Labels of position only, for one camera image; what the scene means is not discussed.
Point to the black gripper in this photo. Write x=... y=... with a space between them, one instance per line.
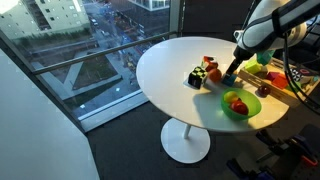
x=241 y=55

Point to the blue building block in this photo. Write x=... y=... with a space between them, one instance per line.
x=229 y=80

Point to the lime green building block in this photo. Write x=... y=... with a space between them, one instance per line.
x=252 y=66

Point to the wooden block tray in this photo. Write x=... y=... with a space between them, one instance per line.
x=253 y=81

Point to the purple building block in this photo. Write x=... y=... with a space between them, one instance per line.
x=271 y=76

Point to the orange-red building block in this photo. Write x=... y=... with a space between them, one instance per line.
x=280 y=81

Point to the black white patterned block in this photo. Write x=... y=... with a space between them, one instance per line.
x=295 y=74

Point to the pink outlined block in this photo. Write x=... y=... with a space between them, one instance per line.
x=305 y=71

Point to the orange-red round toy fruit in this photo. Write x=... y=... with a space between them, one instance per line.
x=215 y=75

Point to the red green picture cube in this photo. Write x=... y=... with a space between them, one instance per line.
x=209 y=62

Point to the yellow toy lemon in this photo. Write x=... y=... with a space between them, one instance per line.
x=230 y=97

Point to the red toy apple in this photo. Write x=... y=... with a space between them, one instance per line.
x=239 y=107

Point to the dark red toy plum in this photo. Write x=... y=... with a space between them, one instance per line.
x=264 y=90

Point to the green plastic bowl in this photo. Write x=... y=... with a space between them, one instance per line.
x=250 y=107

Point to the blue orange clamp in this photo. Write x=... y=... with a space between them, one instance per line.
x=300 y=146

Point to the metal window handrail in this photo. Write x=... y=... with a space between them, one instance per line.
x=100 y=53

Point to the white table pedestal base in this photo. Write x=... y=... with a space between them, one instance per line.
x=185 y=146

